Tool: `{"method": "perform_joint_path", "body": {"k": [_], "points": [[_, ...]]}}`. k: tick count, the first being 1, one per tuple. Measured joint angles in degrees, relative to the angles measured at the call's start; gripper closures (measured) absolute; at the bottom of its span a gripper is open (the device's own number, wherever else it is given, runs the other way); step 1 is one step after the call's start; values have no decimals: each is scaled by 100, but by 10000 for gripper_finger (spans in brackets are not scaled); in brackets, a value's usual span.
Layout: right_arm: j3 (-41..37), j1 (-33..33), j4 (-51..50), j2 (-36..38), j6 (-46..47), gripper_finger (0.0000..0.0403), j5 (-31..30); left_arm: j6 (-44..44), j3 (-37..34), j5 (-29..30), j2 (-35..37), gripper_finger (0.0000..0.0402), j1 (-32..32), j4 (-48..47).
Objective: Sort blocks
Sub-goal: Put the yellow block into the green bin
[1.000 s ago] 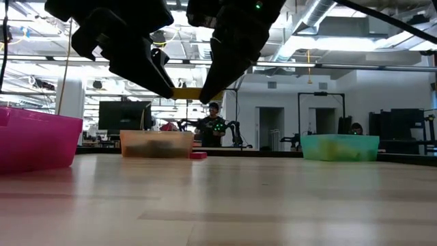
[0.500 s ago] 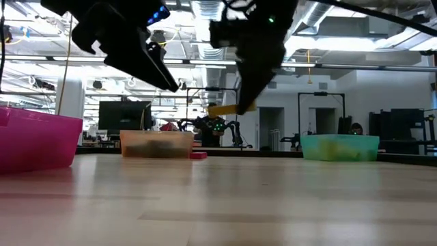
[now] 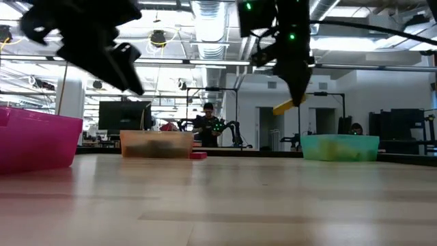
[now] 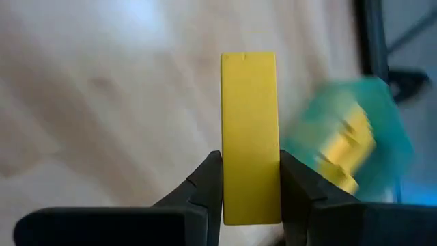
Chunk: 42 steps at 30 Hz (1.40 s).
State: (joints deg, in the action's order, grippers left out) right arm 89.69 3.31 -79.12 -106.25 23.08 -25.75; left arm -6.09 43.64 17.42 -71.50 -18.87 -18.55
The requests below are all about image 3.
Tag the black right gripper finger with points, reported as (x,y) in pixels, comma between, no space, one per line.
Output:
(297,82)

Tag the white pillar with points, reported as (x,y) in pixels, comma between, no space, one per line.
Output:
(73,102)

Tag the orange plastic bin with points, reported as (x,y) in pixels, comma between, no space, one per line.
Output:
(136,140)

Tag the black background robot arm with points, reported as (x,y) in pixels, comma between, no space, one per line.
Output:
(235,131)
(186,122)
(290,139)

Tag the black ceiling spotlight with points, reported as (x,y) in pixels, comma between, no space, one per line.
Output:
(182,85)
(97,85)

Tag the yellow rectangular block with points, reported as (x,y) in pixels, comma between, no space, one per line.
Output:
(281,108)

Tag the wide silver ceiling duct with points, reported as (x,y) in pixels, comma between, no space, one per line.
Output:
(209,27)

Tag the black monitor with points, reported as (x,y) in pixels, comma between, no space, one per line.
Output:
(124,116)

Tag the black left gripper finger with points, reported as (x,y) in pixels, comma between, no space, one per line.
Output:
(128,54)
(102,68)

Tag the green plastic bin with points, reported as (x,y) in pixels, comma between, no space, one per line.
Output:
(358,148)

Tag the grey door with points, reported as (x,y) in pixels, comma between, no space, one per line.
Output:
(324,121)
(264,130)

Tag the red rectangular block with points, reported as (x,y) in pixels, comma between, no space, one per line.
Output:
(198,156)

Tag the wall vent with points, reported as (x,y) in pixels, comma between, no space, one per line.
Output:
(272,85)
(323,85)

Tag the linear ceiling light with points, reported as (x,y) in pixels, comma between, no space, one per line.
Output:
(218,63)
(27,57)
(160,61)

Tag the black equipment rack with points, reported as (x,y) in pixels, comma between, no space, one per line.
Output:
(396,123)

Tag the red rounded object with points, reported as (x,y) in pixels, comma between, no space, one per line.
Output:
(169,127)

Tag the yellow cube block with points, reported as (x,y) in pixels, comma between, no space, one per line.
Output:
(329,150)

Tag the person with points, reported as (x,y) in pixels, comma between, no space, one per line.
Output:
(206,131)
(356,129)

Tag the red plastic bin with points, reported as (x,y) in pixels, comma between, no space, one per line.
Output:
(37,143)

